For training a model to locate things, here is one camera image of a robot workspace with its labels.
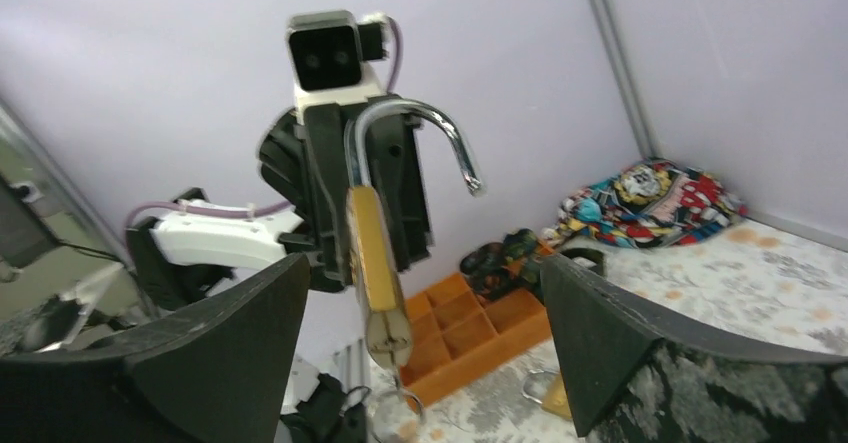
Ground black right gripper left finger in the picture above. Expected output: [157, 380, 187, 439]
[1, 255, 310, 442]

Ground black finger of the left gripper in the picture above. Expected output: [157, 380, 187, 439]
[301, 103, 351, 291]
[366, 115, 433, 273]

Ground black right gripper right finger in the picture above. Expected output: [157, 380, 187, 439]
[541, 254, 847, 442]

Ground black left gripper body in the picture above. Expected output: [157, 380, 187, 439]
[257, 109, 310, 220]

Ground brass padlock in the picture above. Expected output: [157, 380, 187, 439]
[521, 369, 573, 421]
[345, 98, 486, 370]

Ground keys of padlock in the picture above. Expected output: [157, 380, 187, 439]
[367, 367, 426, 443]

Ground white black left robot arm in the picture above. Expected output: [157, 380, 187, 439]
[1, 98, 483, 442]

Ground floral patterned table mat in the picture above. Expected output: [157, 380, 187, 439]
[367, 217, 848, 443]

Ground colourful comic print cloth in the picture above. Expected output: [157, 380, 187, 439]
[542, 158, 747, 249]

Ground orange wooden compartment tray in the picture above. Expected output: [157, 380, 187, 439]
[400, 243, 551, 408]

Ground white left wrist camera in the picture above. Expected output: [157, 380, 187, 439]
[286, 10, 403, 125]

